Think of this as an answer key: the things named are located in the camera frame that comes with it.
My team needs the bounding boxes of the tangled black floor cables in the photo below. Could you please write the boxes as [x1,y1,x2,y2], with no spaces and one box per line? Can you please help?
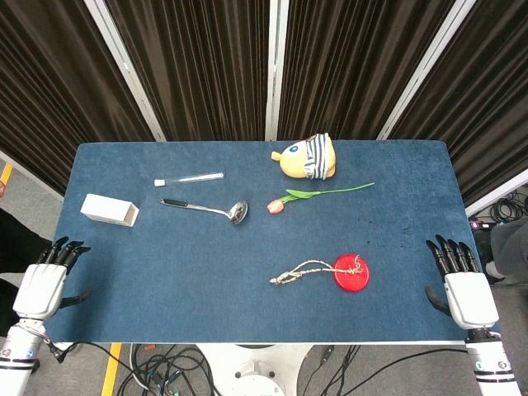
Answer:
[117,344,222,396]

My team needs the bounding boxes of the yellow plush toy striped cloth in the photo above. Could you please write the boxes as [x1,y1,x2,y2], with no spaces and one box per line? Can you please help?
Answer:
[271,132,336,182]

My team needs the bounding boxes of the clear test tube white cap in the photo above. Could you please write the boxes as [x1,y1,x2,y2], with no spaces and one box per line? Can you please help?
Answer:
[153,172,226,188]

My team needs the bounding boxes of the white partition frame post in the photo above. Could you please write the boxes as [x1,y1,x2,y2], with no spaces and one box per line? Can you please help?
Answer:
[464,167,528,218]
[83,0,167,143]
[264,0,282,142]
[375,0,475,141]

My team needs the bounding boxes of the person in black clothes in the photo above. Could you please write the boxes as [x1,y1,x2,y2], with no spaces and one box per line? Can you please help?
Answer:
[0,207,54,337]

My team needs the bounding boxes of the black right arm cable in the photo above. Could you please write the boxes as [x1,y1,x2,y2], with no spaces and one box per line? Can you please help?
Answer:
[340,348,469,396]

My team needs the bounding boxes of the artificial pink tulip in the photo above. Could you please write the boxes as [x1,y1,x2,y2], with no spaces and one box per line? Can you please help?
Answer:
[266,181,376,215]

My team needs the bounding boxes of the white cardboard box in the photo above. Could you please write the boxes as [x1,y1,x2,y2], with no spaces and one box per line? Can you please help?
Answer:
[79,192,140,228]

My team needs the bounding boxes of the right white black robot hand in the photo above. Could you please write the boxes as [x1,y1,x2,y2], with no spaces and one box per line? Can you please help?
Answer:
[424,233,501,331]

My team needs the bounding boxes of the coiled black cables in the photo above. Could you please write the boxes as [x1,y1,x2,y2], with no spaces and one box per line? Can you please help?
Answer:
[489,196,528,224]

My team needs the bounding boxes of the dark brown pleated curtain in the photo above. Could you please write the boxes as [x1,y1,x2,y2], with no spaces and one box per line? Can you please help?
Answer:
[105,0,272,142]
[276,0,457,141]
[389,0,528,207]
[0,0,157,197]

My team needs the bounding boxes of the beige braided rope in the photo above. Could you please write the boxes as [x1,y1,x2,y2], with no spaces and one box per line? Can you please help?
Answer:
[269,255,370,286]

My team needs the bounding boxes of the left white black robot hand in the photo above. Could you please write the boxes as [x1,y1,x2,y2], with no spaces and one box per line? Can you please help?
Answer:
[12,236,92,321]

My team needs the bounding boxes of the red plastic disc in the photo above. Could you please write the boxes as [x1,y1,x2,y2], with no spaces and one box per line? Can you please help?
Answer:
[332,253,371,294]

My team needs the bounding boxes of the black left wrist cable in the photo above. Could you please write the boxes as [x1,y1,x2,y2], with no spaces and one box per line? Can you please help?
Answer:
[43,333,141,384]

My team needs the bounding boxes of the steel ladle black handle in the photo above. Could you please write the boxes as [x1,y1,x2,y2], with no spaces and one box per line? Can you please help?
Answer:
[158,197,250,226]

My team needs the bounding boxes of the person in grey trousers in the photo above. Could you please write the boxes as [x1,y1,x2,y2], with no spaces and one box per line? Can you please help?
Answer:
[473,217,528,285]

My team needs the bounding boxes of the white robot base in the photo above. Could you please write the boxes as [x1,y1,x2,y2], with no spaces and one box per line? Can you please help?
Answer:
[197,344,313,396]

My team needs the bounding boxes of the blue carpet table mat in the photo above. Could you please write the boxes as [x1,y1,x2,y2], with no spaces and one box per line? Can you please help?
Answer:
[43,139,502,344]

